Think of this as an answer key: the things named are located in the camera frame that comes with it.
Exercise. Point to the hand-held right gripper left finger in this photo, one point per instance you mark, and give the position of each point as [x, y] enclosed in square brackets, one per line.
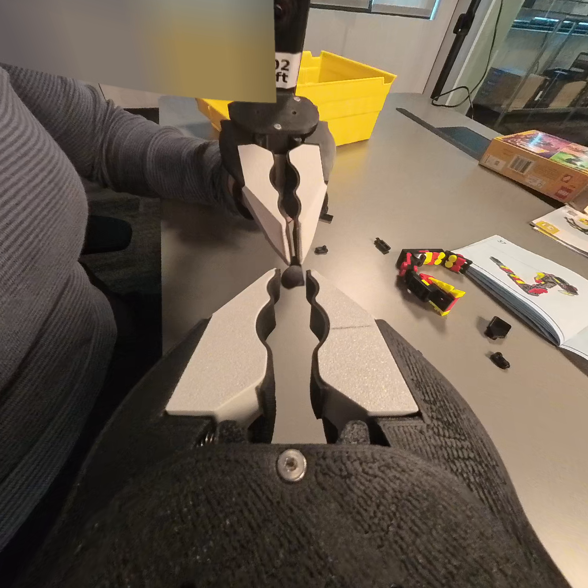
[220, 367]

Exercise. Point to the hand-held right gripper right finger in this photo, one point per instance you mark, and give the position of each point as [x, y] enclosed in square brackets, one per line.
[367, 367]

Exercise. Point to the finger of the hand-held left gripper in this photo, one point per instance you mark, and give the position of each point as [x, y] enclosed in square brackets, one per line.
[257, 183]
[314, 183]

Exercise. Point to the grey ball toy brick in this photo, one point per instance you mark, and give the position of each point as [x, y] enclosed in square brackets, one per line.
[292, 278]

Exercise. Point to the red yellow toy brick arm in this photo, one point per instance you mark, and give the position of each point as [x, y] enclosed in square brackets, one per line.
[432, 280]

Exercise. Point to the person's left forearm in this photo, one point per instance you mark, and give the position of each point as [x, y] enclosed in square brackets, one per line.
[160, 156]

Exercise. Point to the yellow plastic bin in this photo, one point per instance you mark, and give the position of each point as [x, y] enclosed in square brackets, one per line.
[349, 96]

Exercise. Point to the grey black toy brick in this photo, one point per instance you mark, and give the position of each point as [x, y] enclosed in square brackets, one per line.
[382, 245]

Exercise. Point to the small black round toy brick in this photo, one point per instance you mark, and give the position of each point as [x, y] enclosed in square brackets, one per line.
[500, 359]

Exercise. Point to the black toy brick wedge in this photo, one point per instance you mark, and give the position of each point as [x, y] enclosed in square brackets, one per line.
[497, 327]

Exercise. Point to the large window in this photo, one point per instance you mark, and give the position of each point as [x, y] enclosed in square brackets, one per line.
[372, 5]

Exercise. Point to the open instruction booklet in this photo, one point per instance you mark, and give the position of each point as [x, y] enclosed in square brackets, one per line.
[528, 285]

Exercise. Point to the person's grey sweater torso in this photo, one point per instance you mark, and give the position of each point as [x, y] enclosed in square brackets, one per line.
[41, 321]

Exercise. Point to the black light stand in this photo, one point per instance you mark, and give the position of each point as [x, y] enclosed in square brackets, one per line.
[454, 50]

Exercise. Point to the open cardboard box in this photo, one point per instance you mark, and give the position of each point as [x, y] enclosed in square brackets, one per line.
[537, 165]

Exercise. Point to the closed instruction booklet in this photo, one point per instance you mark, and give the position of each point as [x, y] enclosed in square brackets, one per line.
[565, 227]

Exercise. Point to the metal storage shelf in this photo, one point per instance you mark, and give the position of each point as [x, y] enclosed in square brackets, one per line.
[542, 69]

